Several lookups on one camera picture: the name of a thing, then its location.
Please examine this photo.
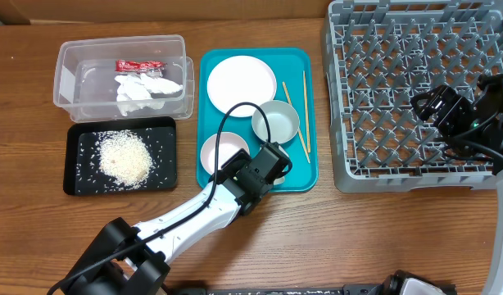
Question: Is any teal serving tray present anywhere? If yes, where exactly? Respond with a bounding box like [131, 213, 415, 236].
[197, 48, 319, 193]

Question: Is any black plastic tray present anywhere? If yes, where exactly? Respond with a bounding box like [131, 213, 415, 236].
[63, 116, 177, 196]

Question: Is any white napkin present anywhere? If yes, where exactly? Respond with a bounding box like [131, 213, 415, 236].
[114, 73, 183, 116]

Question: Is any clear plastic bin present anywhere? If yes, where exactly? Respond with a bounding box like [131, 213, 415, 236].
[53, 35, 195, 123]

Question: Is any red snack wrapper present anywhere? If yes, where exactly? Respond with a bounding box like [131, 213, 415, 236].
[116, 60, 167, 76]

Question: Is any white paper cup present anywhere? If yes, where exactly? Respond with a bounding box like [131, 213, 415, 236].
[273, 143, 292, 186]

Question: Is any large white plate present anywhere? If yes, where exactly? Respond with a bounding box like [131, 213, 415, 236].
[206, 56, 277, 113]

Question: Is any wooden chopstick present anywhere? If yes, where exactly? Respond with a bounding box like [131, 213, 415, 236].
[302, 70, 311, 154]
[282, 81, 310, 164]

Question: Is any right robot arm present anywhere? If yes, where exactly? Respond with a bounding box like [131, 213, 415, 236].
[410, 74, 503, 294]

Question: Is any grey dishwasher rack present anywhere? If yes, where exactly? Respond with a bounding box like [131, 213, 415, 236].
[322, 0, 503, 193]

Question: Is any pile of rice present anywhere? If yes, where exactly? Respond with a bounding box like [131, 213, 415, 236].
[75, 128, 177, 196]

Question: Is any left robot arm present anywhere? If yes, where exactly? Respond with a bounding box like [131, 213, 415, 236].
[49, 143, 292, 294]

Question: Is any grey bowl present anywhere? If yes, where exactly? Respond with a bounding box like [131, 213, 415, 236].
[251, 100, 297, 144]

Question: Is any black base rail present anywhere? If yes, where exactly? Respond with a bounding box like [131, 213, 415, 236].
[165, 283, 457, 295]

